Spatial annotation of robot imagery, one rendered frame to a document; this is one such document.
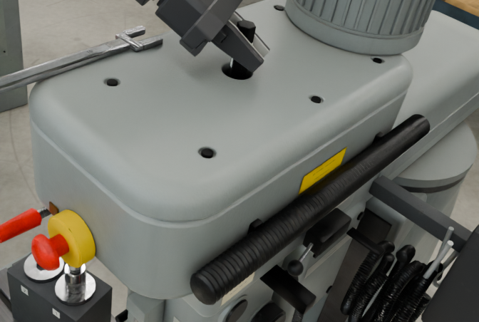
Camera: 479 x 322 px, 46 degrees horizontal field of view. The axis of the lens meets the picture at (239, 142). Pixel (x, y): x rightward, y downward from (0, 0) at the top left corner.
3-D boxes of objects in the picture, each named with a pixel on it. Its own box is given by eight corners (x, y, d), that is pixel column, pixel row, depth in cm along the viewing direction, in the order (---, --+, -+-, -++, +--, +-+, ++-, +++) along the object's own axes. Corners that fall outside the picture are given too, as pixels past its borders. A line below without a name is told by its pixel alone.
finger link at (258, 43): (272, 48, 65) (232, 11, 63) (254, 65, 67) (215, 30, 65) (275, 43, 66) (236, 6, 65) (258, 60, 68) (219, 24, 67)
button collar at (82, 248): (80, 279, 59) (80, 241, 56) (47, 245, 62) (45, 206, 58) (96, 269, 61) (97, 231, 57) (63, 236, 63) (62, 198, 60)
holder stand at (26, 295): (76, 367, 136) (75, 318, 124) (11, 318, 143) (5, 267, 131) (110, 332, 145) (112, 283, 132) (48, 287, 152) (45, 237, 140)
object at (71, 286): (90, 282, 131) (90, 266, 128) (79, 298, 128) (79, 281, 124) (71, 275, 132) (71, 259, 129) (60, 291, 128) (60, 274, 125)
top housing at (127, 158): (159, 331, 56) (174, 220, 46) (14, 187, 68) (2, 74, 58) (391, 151, 86) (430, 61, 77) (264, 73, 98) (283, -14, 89)
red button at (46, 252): (49, 282, 57) (47, 256, 55) (27, 258, 59) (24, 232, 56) (77, 266, 59) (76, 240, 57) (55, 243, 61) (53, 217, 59)
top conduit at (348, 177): (211, 313, 54) (216, 291, 51) (181, 286, 55) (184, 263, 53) (425, 139, 83) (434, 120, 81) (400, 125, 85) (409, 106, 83)
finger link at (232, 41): (250, 73, 65) (210, 36, 64) (269, 56, 63) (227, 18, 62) (246, 80, 64) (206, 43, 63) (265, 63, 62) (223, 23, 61)
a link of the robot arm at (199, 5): (212, 30, 71) (139, -36, 69) (261, -23, 66) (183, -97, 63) (177, 77, 62) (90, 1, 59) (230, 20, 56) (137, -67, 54)
